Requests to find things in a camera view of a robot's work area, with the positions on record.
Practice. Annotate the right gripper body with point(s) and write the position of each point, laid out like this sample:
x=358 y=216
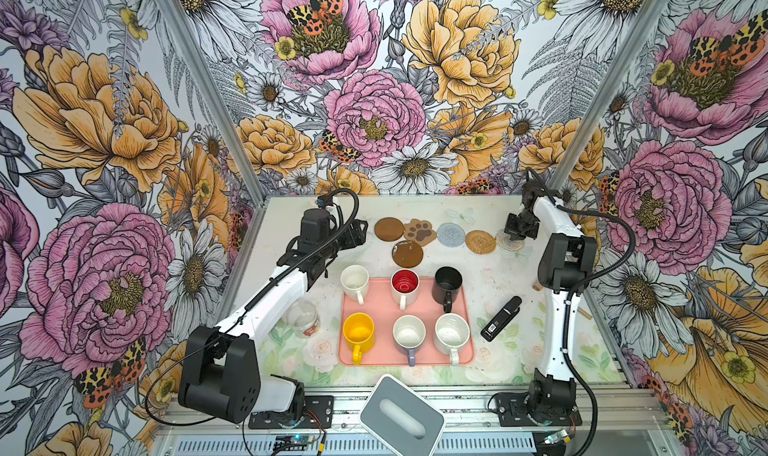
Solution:
x=526 y=225

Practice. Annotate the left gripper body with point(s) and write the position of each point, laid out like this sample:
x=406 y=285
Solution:
x=343 y=239

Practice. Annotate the dark brown round coaster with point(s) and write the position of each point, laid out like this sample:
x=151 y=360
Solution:
x=389 y=229

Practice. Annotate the rattan woven round coaster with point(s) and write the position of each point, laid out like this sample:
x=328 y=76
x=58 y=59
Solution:
x=480 y=242

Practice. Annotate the glossy brown round coaster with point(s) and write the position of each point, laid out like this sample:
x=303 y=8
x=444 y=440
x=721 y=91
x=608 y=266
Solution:
x=407 y=254

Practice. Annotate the paw shaped cork coaster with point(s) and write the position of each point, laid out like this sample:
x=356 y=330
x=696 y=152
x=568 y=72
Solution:
x=420 y=232

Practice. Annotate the grey woven round coaster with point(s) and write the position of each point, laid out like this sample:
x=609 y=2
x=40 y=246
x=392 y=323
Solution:
x=451 y=235

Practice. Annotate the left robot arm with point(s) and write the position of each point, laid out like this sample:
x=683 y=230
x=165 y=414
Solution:
x=221 y=375

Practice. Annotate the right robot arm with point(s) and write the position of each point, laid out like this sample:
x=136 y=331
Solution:
x=565 y=270

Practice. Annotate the white mug off tray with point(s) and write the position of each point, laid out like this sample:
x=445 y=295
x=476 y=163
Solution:
x=355 y=281

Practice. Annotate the red inside white mug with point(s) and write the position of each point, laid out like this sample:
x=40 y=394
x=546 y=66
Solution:
x=404 y=288

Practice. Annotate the glass jar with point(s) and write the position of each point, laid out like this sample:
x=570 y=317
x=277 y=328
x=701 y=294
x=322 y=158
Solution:
x=302 y=316

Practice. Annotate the yellow mug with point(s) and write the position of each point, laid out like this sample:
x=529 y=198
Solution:
x=359 y=333

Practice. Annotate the black mug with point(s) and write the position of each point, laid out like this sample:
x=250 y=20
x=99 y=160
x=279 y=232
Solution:
x=447 y=283

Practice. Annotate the pink tray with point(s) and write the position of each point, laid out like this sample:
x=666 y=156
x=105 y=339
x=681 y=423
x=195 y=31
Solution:
x=380 y=306

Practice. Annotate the white mug on tray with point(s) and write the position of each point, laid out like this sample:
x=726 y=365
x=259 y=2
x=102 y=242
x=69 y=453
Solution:
x=451 y=334

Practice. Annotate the grey white box device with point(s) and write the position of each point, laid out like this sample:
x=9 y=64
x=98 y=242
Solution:
x=401 y=419

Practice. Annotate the right small circuit board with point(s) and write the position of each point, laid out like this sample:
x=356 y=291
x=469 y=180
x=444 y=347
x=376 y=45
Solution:
x=559 y=437

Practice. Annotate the green circuit board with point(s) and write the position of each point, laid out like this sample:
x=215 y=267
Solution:
x=291 y=443

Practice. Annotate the purple handled white mug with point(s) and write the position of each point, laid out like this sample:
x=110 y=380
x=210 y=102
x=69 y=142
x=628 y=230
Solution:
x=409 y=333

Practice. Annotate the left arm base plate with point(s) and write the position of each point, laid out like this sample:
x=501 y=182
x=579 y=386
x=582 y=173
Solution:
x=318 y=412

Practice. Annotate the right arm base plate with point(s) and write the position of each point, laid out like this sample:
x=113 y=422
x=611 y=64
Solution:
x=515 y=409

